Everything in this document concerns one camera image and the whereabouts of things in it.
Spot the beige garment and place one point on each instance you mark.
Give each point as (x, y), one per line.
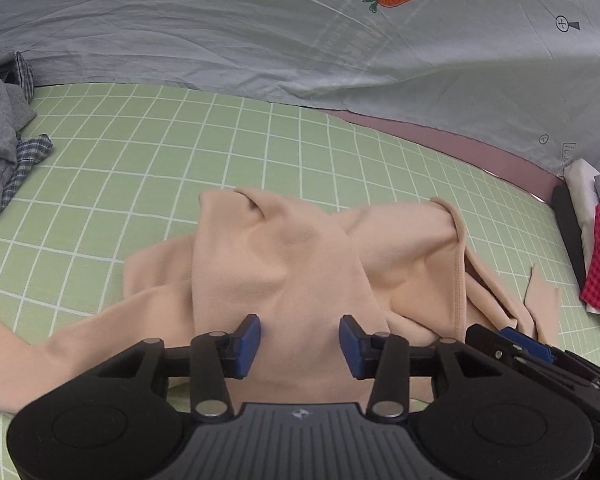
(280, 260)

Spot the green grid-pattern mat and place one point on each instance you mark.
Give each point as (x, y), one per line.
(180, 160)

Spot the grey carrot-print bed sheet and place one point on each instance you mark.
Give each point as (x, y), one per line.
(230, 35)

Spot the pink mattress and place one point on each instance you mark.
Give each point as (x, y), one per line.
(455, 140)

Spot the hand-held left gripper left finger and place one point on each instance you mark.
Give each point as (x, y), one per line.
(247, 347)

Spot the grey crumpled garment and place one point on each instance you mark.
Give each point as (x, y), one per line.
(0, 125)

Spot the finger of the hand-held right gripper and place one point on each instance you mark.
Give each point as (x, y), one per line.
(525, 345)

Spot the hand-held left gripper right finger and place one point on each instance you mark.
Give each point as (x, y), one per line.
(351, 347)

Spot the black folded cloth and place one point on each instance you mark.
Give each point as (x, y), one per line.
(567, 225)

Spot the white folded cloth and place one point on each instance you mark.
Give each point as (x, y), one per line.
(582, 185)

